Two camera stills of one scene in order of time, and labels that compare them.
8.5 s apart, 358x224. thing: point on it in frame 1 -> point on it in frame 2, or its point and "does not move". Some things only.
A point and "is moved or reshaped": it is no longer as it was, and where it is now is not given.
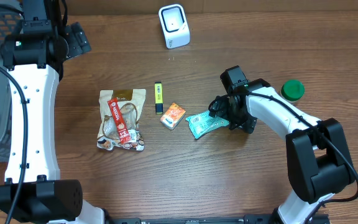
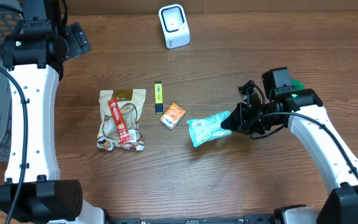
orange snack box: [173, 116] does not move
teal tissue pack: [202, 121] is moved or reshaped
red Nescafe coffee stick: [120, 126] does not move
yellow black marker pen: [159, 98] does not move
